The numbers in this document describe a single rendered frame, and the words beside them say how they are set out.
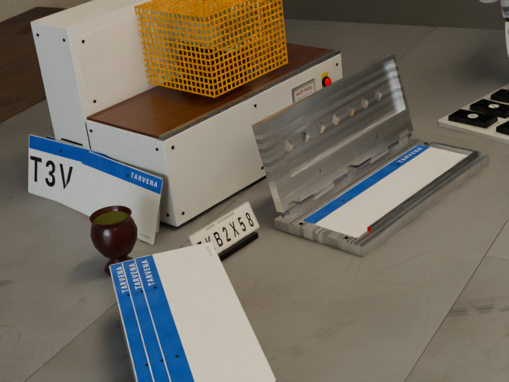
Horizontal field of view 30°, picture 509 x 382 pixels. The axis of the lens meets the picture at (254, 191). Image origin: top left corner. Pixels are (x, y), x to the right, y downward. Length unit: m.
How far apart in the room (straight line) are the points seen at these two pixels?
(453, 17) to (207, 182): 2.46
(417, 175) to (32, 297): 0.78
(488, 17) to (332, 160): 2.34
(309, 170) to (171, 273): 0.45
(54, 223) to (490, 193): 0.87
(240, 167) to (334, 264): 0.37
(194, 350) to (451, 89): 1.31
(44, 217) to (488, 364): 0.99
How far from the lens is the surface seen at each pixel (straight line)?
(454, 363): 1.43
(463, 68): 2.58
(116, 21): 1.96
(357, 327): 1.51
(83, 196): 1.99
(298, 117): 1.83
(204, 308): 1.40
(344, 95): 1.93
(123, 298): 1.46
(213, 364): 1.28
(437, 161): 1.99
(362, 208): 1.81
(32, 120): 2.57
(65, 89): 1.96
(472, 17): 4.17
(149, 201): 1.82
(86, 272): 1.77
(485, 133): 2.14
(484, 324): 1.52
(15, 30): 3.48
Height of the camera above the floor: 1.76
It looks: 26 degrees down
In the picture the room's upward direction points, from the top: 7 degrees counter-clockwise
